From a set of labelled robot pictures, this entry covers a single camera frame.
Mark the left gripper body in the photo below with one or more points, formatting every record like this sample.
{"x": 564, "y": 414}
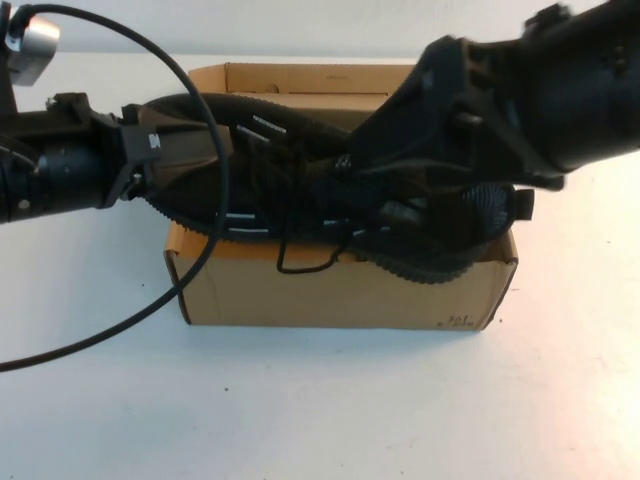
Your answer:
{"x": 90, "y": 170}

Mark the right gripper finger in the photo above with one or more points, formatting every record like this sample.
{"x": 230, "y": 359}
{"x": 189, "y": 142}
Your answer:
{"x": 440, "y": 160}
{"x": 415, "y": 105}

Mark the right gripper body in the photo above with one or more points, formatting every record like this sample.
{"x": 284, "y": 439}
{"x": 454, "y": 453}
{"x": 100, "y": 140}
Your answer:
{"x": 505, "y": 125}

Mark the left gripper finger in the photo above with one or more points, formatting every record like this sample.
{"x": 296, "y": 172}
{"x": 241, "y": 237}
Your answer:
{"x": 195, "y": 132}
{"x": 190, "y": 162}

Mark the black mesh sneaker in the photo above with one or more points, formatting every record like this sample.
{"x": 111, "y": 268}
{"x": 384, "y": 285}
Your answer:
{"x": 280, "y": 165}

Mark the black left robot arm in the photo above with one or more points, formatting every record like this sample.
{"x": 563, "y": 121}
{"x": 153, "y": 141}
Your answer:
{"x": 17, "y": 190}

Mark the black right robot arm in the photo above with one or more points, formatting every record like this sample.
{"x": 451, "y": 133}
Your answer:
{"x": 590, "y": 85}

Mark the brown cardboard shoe box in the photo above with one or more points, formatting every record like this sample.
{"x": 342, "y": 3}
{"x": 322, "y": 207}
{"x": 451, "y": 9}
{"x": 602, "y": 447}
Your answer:
{"x": 350, "y": 300}

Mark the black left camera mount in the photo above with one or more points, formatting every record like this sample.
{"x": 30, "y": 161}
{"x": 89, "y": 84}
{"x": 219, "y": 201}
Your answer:
{"x": 9, "y": 95}

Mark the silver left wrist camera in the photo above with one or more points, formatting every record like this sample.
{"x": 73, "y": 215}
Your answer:
{"x": 35, "y": 45}

